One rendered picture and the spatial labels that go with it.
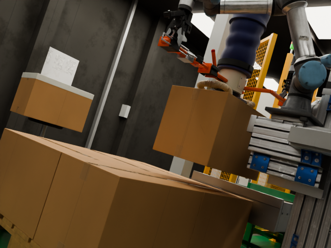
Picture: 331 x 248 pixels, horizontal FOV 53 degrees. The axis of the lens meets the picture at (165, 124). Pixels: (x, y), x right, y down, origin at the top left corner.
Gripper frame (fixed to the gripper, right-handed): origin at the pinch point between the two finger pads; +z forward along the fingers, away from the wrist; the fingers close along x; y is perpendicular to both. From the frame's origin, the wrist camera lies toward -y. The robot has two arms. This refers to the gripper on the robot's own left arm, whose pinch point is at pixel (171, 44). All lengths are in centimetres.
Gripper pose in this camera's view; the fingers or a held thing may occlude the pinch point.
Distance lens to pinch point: 171.7
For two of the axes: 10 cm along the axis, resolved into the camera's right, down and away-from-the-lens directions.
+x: -7.2, -1.6, 6.8
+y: 6.3, 2.6, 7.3
